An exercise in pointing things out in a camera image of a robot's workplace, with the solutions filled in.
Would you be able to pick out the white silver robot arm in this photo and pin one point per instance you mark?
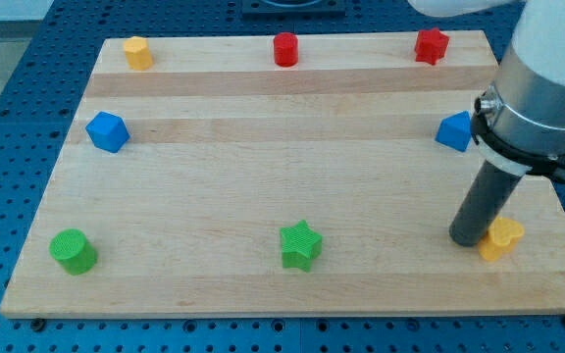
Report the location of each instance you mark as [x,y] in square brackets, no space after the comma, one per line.
[519,121]

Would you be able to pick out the light wooden board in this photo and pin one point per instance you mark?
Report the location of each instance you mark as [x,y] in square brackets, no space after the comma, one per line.
[226,148]

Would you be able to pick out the green star block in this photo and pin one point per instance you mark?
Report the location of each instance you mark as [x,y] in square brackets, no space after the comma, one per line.
[300,246]

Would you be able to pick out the red cylinder block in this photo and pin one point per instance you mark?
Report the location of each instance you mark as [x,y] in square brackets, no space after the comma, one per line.
[286,50]

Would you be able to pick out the blue cube block right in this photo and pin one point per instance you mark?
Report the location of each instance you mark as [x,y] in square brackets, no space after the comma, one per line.
[455,131]

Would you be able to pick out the blue cube block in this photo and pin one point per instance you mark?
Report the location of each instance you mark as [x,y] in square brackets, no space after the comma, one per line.
[108,132]
[455,131]

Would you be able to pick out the blue cube block left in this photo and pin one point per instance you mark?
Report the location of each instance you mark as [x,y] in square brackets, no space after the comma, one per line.
[108,132]

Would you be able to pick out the yellow hexagonal block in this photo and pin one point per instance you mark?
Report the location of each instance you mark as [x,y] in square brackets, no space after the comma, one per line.
[137,53]

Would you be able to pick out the red star block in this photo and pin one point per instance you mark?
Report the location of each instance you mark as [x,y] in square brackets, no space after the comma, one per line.
[431,45]

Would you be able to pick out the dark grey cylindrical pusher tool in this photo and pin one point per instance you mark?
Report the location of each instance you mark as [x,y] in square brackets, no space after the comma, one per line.
[487,195]

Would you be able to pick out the green cylinder block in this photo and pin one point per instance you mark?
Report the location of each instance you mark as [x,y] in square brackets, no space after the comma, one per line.
[73,251]

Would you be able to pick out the yellow heart block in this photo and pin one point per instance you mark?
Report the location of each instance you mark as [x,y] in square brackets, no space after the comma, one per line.
[501,237]

